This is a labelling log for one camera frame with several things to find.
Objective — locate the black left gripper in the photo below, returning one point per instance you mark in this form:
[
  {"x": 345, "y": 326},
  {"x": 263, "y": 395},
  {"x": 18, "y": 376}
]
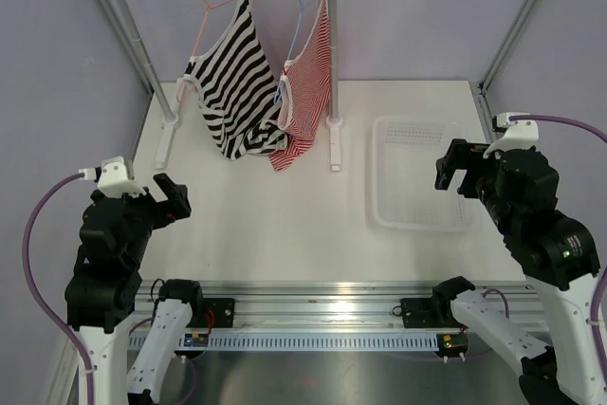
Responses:
[{"x": 163, "y": 209}]

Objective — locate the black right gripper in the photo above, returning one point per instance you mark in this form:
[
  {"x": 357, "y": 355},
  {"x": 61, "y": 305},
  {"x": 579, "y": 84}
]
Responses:
[{"x": 465, "y": 155}]

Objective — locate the black white striped tank top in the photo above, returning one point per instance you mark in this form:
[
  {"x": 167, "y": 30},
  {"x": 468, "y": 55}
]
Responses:
[{"x": 235, "y": 89}]

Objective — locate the pink wire hanger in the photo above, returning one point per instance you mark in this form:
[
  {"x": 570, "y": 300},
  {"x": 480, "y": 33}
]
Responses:
[{"x": 208, "y": 7}]

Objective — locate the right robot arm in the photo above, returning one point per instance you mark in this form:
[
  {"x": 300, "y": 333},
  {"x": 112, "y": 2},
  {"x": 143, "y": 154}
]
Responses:
[{"x": 559, "y": 259}]

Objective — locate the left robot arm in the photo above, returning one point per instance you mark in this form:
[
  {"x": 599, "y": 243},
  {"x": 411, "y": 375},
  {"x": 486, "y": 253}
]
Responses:
[{"x": 101, "y": 295}]

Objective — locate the red white striped tank top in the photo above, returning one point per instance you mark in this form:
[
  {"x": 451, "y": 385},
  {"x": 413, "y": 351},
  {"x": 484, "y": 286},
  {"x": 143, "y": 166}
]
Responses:
[{"x": 305, "y": 89}]

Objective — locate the white plastic basket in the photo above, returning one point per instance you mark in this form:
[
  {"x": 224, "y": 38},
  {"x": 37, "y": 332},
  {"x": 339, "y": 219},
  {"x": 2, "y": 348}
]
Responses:
[{"x": 403, "y": 155}]

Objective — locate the white and silver clothes rack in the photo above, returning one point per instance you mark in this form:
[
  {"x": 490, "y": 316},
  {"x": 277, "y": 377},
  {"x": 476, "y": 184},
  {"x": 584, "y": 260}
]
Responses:
[{"x": 171, "y": 111}]

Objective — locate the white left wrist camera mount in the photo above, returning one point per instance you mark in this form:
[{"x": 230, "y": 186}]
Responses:
[{"x": 114, "y": 178}]

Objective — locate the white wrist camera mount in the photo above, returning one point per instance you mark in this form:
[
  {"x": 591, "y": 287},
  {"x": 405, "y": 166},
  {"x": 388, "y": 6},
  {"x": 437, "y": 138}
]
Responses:
[
  {"x": 114, "y": 178},
  {"x": 516, "y": 134}
]

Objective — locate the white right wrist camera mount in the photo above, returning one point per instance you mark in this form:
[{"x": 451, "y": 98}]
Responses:
[{"x": 516, "y": 134}]

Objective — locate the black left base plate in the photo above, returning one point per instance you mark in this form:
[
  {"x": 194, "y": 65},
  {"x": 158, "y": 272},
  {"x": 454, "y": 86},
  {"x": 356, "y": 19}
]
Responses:
[{"x": 220, "y": 311}]

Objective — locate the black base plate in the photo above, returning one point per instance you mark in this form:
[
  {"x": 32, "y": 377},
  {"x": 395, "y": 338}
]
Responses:
[
  {"x": 220, "y": 311},
  {"x": 420, "y": 313}
]

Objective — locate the white slotted cable duct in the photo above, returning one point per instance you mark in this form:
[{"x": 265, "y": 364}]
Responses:
[{"x": 309, "y": 342}]

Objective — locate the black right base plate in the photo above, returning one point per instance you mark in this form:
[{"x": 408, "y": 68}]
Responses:
[{"x": 420, "y": 313}]

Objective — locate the aluminium mounting rail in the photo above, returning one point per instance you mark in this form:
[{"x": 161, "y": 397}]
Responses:
[{"x": 339, "y": 306}]

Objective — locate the blue wire hanger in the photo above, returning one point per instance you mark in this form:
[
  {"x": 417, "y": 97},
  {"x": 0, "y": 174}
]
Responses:
[{"x": 292, "y": 31}]

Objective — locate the right aluminium frame post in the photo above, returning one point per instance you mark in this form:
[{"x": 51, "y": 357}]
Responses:
[{"x": 508, "y": 44}]

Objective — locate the aluminium frame post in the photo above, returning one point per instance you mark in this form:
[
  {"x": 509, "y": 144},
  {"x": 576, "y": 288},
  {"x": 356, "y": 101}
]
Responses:
[
  {"x": 119, "y": 34},
  {"x": 508, "y": 44}
]

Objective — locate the left aluminium frame post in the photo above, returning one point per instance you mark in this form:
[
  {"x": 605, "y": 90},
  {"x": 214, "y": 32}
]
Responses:
[{"x": 119, "y": 34}]

